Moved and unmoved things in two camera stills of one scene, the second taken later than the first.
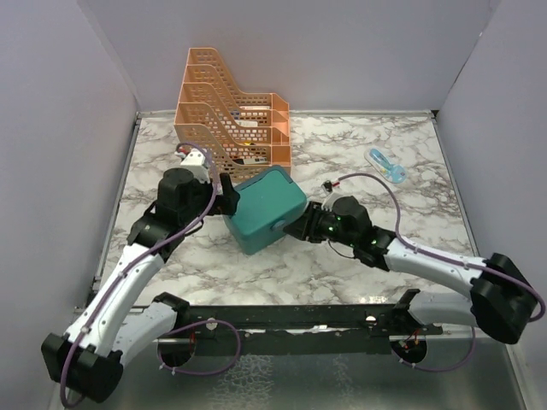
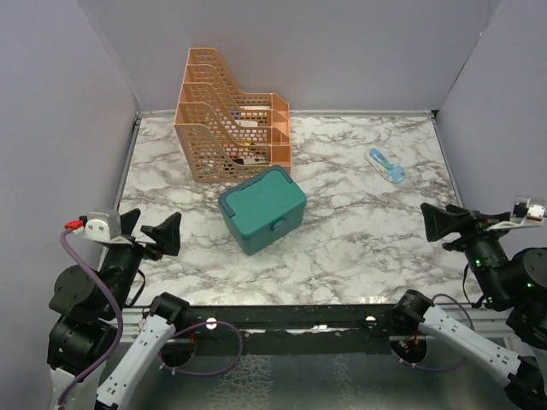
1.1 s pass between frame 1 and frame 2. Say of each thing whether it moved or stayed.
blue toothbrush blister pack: stayed
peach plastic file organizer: stayed
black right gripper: moved
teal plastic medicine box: stayed
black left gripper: moved
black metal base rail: stayed
